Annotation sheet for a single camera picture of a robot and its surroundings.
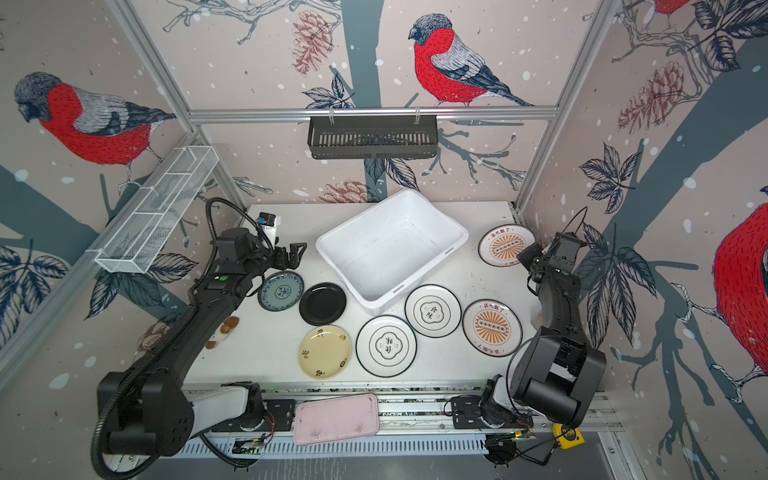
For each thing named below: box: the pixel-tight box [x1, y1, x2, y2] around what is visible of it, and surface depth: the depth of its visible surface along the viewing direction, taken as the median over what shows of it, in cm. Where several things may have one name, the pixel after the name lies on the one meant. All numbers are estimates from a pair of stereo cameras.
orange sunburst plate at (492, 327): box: [462, 298, 523, 358], surface depth 90 cm
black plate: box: [299, 282, 347, 326], surface depth 95 cm
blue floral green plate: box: [258, 270, 305, 312], surface depth 98 cm
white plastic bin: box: [316, 189, 470, 316], surface depth 105 cm
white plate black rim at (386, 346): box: [355, 314, 418, 378], surface depth 86 cm
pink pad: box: [294, 393, 380, 446], surface depth 73 cm
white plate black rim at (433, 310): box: [404, 284, 463, 338], surface depth 94 cm
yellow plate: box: [298, 325, 352, 380], surface depth 86 cm
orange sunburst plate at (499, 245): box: [478, 223, 536, 267], surface depth 95 cm
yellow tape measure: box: [552, 423, 586, 450], surface depth 70 cm
